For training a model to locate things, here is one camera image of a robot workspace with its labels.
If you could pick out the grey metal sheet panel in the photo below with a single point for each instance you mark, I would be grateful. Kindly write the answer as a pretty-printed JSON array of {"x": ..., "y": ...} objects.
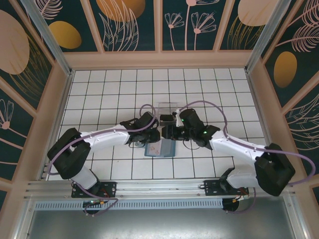
[{"x": 159, "y": 224}]

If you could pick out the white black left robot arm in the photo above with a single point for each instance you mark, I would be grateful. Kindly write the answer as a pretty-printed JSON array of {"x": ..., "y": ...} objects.
[{"x": 104, "y": 142}]

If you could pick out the aluminium table side rail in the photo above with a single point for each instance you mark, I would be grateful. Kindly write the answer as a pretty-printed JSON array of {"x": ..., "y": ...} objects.
[
  {"x": 59, "y": 119},
  {"x": 255, "y": 94}
]

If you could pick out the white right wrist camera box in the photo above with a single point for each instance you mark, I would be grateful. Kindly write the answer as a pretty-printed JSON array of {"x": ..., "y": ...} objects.
[{"x": 179, "y": 119}]

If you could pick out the aluminium corner post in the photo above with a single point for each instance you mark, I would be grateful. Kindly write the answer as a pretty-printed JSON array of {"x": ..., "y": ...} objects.
[
  {"x": 262, "y": 37},
  {"x": 49, "y": 37}
]

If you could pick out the clear acrylic card stand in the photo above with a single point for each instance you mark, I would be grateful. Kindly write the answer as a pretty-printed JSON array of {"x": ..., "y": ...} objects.
[{"x": 164, "y": 107}]

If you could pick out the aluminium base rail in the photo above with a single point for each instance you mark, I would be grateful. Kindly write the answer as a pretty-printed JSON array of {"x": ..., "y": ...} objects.
[{"x": 159, "y": 186}]

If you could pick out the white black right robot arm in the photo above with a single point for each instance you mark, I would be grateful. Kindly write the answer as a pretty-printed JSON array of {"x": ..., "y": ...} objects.
[{"x": 231, "y": 150}]

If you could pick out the teal card holder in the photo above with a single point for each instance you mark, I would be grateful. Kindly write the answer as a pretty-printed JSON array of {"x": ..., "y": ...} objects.
[{"x": 168, "y": 149}]

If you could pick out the black credit card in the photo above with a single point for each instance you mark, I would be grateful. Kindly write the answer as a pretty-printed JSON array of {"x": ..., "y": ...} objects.
[{"x": 166, "y": 118}]

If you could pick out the white card with pink print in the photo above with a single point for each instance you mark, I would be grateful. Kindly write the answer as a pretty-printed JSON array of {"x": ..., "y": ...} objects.
[{"x": 153, "y": 149}]

